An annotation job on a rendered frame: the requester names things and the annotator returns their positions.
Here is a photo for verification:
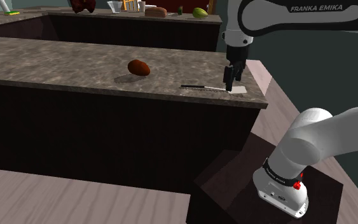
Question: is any clear measuring cup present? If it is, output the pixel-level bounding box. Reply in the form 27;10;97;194
107;0;124;14

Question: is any dark red lumpy object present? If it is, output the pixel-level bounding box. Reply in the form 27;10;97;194
70;0;97;14

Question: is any red-brown potato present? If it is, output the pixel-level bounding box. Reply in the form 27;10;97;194
127;59;151;77

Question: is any black handled white knife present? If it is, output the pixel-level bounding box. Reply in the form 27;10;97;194
179;84;248;95

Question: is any dark robot stand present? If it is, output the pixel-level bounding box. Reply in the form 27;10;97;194
186;132;345;224

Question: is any dark back counter cabinet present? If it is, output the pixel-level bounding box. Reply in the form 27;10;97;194
0;12;223;53

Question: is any green oval fruit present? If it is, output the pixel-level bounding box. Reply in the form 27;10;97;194
192;7;209;19

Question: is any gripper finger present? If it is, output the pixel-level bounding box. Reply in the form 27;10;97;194
235;61;246;82
223;65;237;92

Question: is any brown bread loaf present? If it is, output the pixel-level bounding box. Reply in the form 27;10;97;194
144;6;169;18

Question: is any dark kitchen island cabinet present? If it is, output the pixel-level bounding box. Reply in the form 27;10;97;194
0;77;262;195

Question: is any yellow wooden chair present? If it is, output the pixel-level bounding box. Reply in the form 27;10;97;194
122;0;136;12

